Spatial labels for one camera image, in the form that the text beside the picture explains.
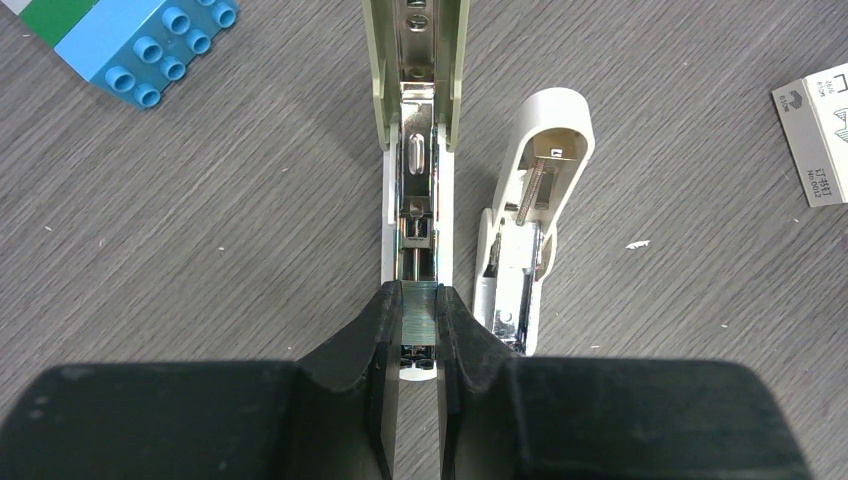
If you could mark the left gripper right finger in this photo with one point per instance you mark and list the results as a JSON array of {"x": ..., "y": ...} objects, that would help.
[{"x": 504, "y": 416}]

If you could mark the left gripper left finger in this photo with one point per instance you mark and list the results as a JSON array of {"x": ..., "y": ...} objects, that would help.
[{"x": 329, "y": 415}]

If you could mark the silver staple strip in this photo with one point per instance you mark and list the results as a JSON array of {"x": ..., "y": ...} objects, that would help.
[{"x": 418, "y": 313}]

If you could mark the white staple remover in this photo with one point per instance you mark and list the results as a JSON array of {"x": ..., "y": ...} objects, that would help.
[{"x": 551, "y": 143}]

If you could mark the beige white stapler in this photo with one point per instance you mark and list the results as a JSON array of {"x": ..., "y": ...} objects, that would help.
[{"x": 416, "y": 54}]

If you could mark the white staple box sleeve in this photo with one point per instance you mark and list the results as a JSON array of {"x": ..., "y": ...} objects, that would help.
[{"x": 813, "y": 115}]

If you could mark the blue green brick stack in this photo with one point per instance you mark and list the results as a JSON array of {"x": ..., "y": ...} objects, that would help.
[{"x": 132, "y": 50}]

